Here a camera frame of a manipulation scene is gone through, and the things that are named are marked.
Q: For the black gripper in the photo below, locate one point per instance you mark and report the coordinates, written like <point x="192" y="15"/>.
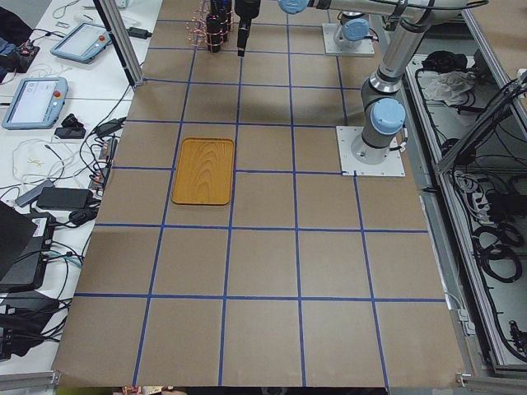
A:
<point x="247" y="8"/>

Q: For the dark wine bottle right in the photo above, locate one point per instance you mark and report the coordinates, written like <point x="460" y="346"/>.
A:
<point x="225" y="11"/>

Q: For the dark wine bottle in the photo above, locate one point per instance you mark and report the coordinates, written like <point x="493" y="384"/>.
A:
<point x="213" y="28"/>
<point x="225" y="11"/>

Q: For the dark wine bottle left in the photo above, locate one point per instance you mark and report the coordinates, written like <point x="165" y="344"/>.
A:
<point x="213" y="28"/>

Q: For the wooden tray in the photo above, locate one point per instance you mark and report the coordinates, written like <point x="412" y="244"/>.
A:
<point x="204" y="172"/>

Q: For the black power adapter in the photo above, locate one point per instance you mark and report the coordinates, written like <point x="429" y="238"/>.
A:
<point x="139" y="33"/>

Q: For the teach pendant far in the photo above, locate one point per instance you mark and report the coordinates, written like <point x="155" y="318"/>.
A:
<point x="83" y="44"/>

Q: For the teach pendant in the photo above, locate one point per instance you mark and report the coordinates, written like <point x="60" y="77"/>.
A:
<point x="37" y="103"/>
<point x="83" y="44"/>

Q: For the white crumpled cloth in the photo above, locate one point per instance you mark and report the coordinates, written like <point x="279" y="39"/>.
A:
<point x="450" y="87"/>

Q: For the teach pendant near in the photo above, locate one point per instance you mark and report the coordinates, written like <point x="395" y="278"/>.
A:
<point x="37" y="103"/>

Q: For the black power brick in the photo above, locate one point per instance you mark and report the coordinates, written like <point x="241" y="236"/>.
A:
<point x="63" y="199"/>

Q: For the black laptop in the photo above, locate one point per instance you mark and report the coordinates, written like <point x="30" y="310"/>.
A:
<point x="25" y="239"/>

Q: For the copper wire bottle basket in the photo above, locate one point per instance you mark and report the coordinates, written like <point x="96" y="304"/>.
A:
<point x="196" y="27"/>

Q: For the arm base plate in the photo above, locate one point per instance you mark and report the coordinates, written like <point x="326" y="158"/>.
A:
<point x="359" y="159"/>
<point x="350" y="39"/>

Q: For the aluminium frame post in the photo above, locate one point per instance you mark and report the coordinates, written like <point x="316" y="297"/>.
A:
<point x="113" y="22"/>

